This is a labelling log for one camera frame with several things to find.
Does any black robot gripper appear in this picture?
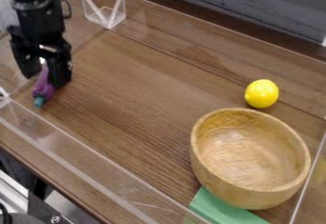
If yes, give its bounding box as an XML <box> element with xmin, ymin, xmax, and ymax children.
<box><xmin>8</xmin><ymin>0</ymin><xmax>71</xmax><ymax>89</ymax></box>

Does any purple toy eggplant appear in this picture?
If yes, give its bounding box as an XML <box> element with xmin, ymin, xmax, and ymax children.
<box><xmin>32</xmin><ymin>65</ymin><xmax>55</xmax><ymax>108</ymax></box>

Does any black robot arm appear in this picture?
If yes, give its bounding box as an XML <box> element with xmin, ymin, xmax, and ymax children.
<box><xmin>7</xmin><ymin>0</ymin><xmax>72</xmax><ymax>88</ymax></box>

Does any brown wooden bowl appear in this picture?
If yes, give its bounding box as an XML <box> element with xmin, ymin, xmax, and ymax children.
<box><xmin>190</xmin><ymin>108</ymin><xmax>311</xmax><ymax>210</ymax></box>

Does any black metal stand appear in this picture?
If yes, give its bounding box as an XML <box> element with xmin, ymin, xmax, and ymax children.
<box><xmin>0</xmin><ymin>151</ymin><xmax>72</xmax><ymax>224</ymax></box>

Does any yellow toy lemon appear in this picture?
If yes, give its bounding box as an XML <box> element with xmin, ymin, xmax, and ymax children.
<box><xmin>244</xmin><ymin>79</ymin><xmax>281</xmax><ymax>109</ymax></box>

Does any green cloth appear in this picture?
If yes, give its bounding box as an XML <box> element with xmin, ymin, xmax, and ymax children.
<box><xmin>188</xmin><ymin>187</ymin><xmax>270</xmax><ymax>224</ymax></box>

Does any clear acrylic corner bracket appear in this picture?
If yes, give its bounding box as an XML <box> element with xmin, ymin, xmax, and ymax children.
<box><xmin>81</xmin><ymin>0</ymin><xmax>126</xmax><ymax>30</ymax></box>

